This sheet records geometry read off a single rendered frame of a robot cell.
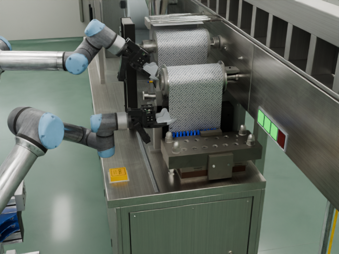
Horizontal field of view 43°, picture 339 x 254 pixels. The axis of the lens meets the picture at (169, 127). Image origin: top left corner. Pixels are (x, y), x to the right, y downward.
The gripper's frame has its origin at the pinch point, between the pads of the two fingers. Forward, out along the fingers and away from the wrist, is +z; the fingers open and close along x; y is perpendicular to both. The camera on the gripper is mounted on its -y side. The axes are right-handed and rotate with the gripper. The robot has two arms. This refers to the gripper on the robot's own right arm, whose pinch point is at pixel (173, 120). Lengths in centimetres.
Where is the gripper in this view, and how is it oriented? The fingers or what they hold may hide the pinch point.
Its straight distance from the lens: 187.6
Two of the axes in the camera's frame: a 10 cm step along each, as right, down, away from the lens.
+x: -2.1, -4.4, 8.7
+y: 0.0, -9.0, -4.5
